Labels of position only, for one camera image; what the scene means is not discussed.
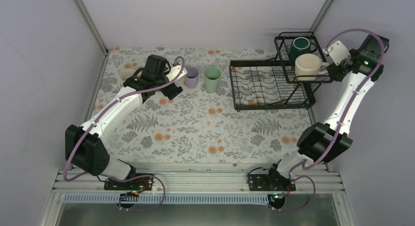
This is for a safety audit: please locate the floral patterned table mat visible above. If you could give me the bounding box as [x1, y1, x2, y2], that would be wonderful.
[93, 47, 311, 164]

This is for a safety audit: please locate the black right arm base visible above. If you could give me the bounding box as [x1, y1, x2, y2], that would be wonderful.
[246, 163, 296, 191]

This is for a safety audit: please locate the black wire dish rack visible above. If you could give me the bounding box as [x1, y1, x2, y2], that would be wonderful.
[229, 31, 333, 112]

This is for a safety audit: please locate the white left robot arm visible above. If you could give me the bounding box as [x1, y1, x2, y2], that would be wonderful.
[63, 55, 187, 189]

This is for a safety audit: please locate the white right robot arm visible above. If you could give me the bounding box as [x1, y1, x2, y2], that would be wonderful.
[265, 32, 390, 190]

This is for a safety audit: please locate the mint green cup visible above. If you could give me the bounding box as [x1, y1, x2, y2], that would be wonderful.
[204, 67, 222, 93]

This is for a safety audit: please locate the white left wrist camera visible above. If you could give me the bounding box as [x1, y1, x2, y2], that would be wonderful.
[166, 65, 187, 82]

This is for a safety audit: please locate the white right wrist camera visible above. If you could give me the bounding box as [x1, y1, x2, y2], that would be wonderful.
[323, 40, 350, 66]

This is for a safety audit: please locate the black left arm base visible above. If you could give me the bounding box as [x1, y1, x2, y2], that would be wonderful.
[104, 173, 154, 192]

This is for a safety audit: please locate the lavender cup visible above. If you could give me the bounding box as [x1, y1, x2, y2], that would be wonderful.
[185, 67, 199, 89]

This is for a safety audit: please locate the yellow mug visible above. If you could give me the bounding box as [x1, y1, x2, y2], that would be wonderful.
[120, 68, 135, 83]

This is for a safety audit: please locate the aluminium mounting rail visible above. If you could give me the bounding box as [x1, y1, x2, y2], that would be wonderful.
[52, 162, 345, 194]

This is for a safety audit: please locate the dark green mug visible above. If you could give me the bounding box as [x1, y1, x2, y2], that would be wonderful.
[288, 37, 317, 63]

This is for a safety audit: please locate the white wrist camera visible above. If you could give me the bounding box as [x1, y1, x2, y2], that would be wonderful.
[166, 65, 187, 82]
[323, 40, 350, 66]

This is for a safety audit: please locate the cream white mug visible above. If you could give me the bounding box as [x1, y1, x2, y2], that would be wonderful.
[294, 53, 329, 81]

